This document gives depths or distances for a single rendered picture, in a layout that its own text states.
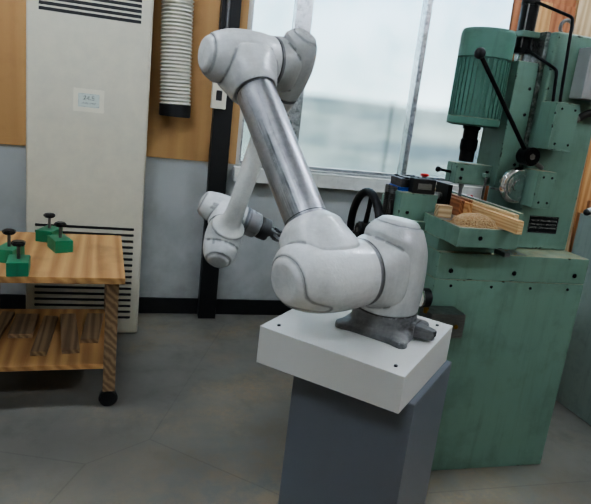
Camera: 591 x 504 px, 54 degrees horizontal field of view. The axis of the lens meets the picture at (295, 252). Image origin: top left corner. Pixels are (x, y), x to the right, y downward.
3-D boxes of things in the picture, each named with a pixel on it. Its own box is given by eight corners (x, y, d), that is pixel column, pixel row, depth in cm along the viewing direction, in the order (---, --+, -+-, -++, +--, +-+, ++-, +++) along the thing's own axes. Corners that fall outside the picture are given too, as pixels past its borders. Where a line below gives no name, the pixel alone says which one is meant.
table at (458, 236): (357, 206, 228) (359, 191, 227) (427, 211, 236) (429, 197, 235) (428, 245, 172) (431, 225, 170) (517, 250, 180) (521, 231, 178)
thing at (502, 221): (426, 200, 226) (428, 189, 225) (431, 200, 226) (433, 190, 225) (515, 234, 172) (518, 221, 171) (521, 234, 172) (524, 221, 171)
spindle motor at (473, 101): (436, 122, 205) (452, 29, 198) (480, 127, 210) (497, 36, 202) (462, 125, 189) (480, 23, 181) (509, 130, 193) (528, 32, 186)
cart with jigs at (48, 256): (-15, 343, 263) (-18, 204, 248) (116, 341, 281) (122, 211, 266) (-51, 420, 203) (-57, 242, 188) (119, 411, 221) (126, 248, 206)
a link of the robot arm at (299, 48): (287, 79, 169) (247, 74, 161) (313, 22, 158) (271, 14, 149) (307, 107, 162) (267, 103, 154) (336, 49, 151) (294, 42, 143)
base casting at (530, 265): (381, 244, 227) (385, 221, 225) (508, 251, 243) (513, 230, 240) (435, 279, 185) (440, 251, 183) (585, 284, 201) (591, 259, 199)
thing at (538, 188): (515, 202, 198) (522, 167, 196) (532, 203, 200) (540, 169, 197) (532, 207, 190) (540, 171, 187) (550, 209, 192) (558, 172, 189)
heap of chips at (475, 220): (446, 220, 182) (448, 208, 181) (485, 223, 186) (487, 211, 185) (460, 226, 174) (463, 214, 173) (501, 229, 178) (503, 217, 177)
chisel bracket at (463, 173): (443, 184, 206) (447, 160, 204) (478, 187, 210) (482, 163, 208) (453, 187, 199) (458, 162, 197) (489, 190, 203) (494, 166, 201)
